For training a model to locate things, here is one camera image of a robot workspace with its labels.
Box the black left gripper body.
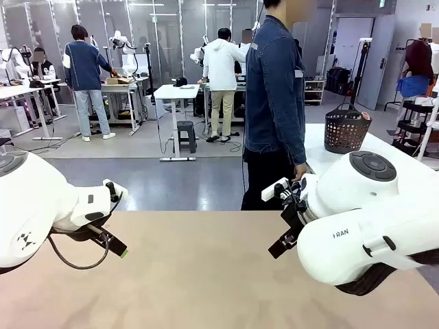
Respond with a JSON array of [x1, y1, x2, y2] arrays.
[[50, 212, 115, 246]]

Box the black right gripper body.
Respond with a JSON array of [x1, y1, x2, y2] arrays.
[[280, 200, 311, 241]]

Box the dark perforated plastic basket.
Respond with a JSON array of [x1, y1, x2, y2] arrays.
[[324, 102, 374, 155]]

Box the person's right hand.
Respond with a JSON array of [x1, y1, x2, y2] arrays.
[[294, 163, 311, 182]]

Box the large white side table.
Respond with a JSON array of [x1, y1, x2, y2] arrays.
[[304, 123, 439, 174]]

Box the white low shelf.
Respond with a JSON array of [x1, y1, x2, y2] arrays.
[[304, 79, 327, 106]]

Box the grey plastic step stool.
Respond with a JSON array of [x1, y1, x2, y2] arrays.
[[172, 120, 199, 155]]

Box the person in denim jacket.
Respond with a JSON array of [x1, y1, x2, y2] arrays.
[[241, 0, 318, 212]]

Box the black suitcases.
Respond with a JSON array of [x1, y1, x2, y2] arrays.
[[324, 66, 353, 96]]

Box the white desk with box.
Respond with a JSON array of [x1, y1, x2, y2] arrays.
[[99, 77, 150, 137]]

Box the white desk with T-legs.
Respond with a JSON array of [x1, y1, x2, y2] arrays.
[[0, 83, 67, 142]]

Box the flat cardboard box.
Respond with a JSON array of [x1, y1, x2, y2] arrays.
[[105, 76, 134, 86]]

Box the black tripod pole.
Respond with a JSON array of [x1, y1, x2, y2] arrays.
[[348, 37, 375, 114]]

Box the black rolling cart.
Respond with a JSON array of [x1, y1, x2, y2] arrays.
[[392, 100, 439, 149]]

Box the small white standing desk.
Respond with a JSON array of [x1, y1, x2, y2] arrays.
[[153, 83, 202, 163]]

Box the person in blue sweater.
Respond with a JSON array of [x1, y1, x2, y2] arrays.
[[64, 24, 118, 143]]

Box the seated person in varsity jacket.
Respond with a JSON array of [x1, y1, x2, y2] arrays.
[[29, 47, 58, 84]]

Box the person in white hoodie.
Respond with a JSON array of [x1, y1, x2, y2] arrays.
[[201, 27, 248, 143]]

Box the person behind white hoodie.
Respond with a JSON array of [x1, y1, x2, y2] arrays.
[[236, 28, 257, 75]]

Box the grey open door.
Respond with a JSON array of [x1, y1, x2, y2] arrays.
[[356, 14, 397, 111]]

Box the person in maroon top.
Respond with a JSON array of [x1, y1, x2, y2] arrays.
[[396, 23, 436, 104]]

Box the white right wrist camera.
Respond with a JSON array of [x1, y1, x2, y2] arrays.
[[261, 177, 290, 203]]

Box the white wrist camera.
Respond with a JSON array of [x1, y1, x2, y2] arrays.
[[102, 178, 130, 207], [261, 177, 290, 203]]

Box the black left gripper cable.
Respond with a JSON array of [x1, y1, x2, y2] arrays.
[[47, 200, 124, 271]]

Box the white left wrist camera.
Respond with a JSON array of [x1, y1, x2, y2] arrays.
[[102, 178, 130, 207]]

